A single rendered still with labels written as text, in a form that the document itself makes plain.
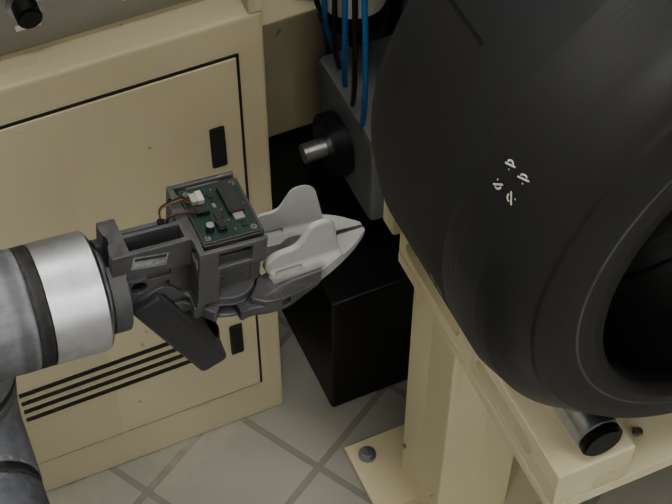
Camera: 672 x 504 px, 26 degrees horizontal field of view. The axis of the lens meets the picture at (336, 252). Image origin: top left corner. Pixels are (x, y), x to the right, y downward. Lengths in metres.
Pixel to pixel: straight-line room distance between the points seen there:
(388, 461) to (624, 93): 1.46
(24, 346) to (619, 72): 0.45
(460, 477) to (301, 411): 0.37
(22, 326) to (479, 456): 1.29
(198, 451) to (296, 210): 1.37
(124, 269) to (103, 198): 0.88
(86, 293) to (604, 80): 0.39
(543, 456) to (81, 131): 0.72
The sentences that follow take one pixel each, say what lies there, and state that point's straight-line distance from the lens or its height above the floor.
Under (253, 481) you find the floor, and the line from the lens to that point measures 2.42.
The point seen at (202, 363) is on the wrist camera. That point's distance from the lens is 1.15.
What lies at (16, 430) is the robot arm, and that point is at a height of 1.18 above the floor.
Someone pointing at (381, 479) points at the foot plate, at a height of 0.01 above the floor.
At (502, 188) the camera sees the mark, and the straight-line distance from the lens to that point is 1.09.
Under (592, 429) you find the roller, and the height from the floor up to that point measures 0.92.
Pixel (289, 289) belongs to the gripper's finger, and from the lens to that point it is 1.10.
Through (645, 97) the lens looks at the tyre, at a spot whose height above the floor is 1.38.
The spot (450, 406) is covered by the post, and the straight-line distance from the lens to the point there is 2.05.
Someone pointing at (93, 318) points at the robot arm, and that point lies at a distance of 1.03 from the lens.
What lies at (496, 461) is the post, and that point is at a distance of 2.26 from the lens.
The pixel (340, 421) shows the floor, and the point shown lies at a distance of 2.47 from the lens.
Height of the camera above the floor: 2.12
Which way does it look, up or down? 52 degrees down
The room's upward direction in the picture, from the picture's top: straight up
